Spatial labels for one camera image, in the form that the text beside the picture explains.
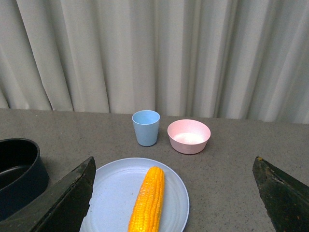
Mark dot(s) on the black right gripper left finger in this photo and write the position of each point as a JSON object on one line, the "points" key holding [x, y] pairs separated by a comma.
{"points": [[61, 208]]}

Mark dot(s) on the light blue cup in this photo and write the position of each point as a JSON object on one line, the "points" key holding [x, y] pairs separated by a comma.
{"points": [[146, 126]]}

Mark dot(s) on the dark blue pot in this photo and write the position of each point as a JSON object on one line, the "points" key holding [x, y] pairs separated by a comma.
{"points": [[23, 176]]}

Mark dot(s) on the light blue plate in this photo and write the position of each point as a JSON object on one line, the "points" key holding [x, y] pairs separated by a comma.
{"points": [[115, 191]]}

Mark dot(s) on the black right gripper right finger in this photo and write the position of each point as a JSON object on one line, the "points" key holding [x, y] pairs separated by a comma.
{"points": [[285, 198]]}

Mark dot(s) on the yellow corn cob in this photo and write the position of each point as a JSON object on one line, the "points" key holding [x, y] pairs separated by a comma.
{"points": [[146, 214]]}

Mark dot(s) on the pink bowl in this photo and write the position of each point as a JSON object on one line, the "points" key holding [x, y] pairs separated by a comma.
{"points": [[188, 136]]}

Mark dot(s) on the white curtain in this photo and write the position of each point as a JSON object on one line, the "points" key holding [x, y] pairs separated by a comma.
{"points": [[240, 59]]}

